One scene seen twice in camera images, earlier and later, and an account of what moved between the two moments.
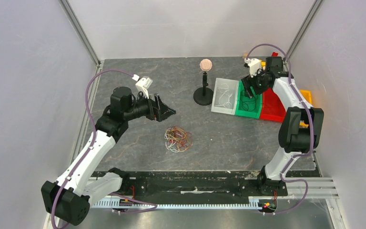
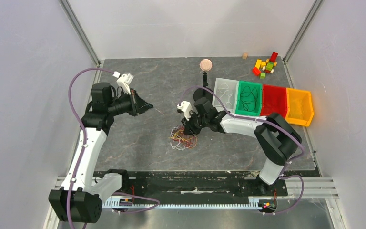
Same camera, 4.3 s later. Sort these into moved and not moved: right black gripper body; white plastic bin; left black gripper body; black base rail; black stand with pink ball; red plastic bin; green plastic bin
Moved: right black gripper body; left black gripper body
Not moved: black stand with pink ball; white plastic bin; red plastic bin; green plastic bin; black base rail
